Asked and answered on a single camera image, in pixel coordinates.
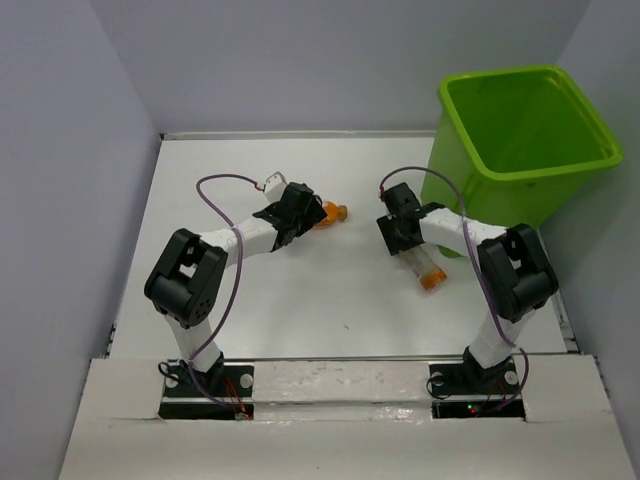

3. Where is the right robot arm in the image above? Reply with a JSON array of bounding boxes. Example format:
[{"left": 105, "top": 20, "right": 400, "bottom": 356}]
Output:
[{"left": 377, "top": 182, "right": 558, "bottom": 400}]

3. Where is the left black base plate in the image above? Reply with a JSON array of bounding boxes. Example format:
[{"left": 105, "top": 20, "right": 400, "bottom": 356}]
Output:
[{"left": 157, "top": 360, "right": 255, "bottom": 421}]

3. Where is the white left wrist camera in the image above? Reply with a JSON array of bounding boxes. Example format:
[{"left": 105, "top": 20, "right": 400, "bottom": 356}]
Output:
[{"left": 263, "top": 172, "right": 287, "bottom": 203}]

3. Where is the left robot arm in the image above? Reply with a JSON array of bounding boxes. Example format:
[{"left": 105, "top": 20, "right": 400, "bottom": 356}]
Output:
[{"left": 144, "top": 174, "right": 326, "bottom": 399}]

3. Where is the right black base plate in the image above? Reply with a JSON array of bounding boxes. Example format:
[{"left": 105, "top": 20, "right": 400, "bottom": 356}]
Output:
[{"left": 425, "top": 359, "right": 526, "bottom": 420}]

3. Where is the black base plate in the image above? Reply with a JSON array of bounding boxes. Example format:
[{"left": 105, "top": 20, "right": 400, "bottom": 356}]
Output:
[
  {"left": 425, "top": 359, "right": 526, "bottom": 420},
  {"left": 157, "top": 360, "right": 255, "bottom": 421}
]

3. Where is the green plastic bin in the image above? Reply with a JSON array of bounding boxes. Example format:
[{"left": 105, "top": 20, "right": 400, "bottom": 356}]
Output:
[{"left": 420, "top": 65, "right": 623, "bottom": 228}]

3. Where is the long orange drink bottle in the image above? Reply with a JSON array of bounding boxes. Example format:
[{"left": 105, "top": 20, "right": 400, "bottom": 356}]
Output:
[{"left": 399, "top": 246, "right": 447, "bottom": 291}]

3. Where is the short orange juice bottle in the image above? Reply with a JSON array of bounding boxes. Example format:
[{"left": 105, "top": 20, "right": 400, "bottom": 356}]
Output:
[{"left": 314, "top": 201, "right": 349, "bottom": 229}]

